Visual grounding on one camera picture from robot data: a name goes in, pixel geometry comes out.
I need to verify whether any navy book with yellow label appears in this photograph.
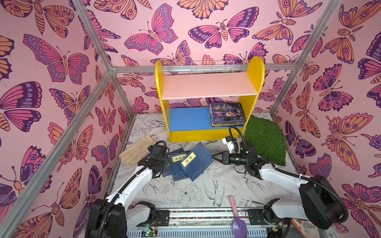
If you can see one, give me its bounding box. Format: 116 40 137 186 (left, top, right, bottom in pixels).
179 142 213 181

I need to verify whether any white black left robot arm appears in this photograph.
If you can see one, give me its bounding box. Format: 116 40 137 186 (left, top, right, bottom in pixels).
85 140 169 238

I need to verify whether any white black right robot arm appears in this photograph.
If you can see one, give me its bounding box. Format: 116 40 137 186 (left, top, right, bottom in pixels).
212 127 349 230

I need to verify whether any green artificial grass mat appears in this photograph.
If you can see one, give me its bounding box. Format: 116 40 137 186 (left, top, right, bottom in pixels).
244 116 287 166

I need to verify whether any yellow shelf with coloured boards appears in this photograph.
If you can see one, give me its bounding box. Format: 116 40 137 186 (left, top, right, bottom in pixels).
155 57 265 143

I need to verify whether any small green circuit board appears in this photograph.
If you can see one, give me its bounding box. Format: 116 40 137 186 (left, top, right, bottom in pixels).
141 230 157 238

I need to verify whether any orange and white work glove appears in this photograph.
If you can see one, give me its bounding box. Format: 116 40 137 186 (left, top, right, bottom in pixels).
291 218 320 238

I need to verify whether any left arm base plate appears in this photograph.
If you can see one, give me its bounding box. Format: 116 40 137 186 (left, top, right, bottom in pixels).
149 210 170 227

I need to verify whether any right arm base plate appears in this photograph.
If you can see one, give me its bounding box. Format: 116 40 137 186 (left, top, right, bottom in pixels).
246 208 283 226

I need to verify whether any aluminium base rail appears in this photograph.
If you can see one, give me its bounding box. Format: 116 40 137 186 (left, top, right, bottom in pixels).
80 206 331 238

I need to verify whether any purple trowel with pink handle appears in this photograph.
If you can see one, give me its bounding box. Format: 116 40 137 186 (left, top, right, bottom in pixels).
229 195 248 238

